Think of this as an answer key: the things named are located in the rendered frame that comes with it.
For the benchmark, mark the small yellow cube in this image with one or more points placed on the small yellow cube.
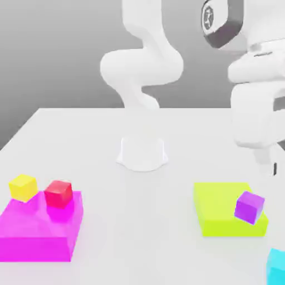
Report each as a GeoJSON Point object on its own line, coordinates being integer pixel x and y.
{"type": "Point", "coordinates": [22, 188]}

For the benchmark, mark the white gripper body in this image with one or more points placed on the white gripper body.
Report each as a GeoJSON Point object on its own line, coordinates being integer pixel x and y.
{"type": "Point", "coordinates": [251, 115]}

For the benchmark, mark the small cyan cube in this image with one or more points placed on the small cyan cube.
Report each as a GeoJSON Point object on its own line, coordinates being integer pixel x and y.
{"type": "Point", "coordinates": [277, 269]}

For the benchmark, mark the small red cube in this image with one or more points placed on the small red cube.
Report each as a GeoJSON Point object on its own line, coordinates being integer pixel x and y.
{"type": "Point", "coordinates": [58, 194]}

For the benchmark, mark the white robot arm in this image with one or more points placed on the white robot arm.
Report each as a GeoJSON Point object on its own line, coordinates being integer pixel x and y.
{"type": "Point", "coordinates": [142, 66]}

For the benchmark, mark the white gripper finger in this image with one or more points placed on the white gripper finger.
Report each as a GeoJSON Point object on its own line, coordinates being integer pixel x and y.
{"type": "Point", "coordinates": [273, 164]}
{"type": "Point", "coordinates": [261, 160]}

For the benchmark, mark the large magenta box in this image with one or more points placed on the large magenta box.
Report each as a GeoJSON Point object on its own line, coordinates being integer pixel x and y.
{"type": "Point", "coordinates": [33, 231]}

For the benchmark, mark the small purple cube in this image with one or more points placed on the small purple cube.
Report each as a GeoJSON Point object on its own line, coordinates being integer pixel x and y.
{"type": "Point", "coordinates": [248, 208]}

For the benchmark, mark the large lime box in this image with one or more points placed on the large lime box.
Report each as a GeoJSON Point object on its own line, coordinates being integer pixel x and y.
{"type": "Point", "coordinates": [216, 204]}

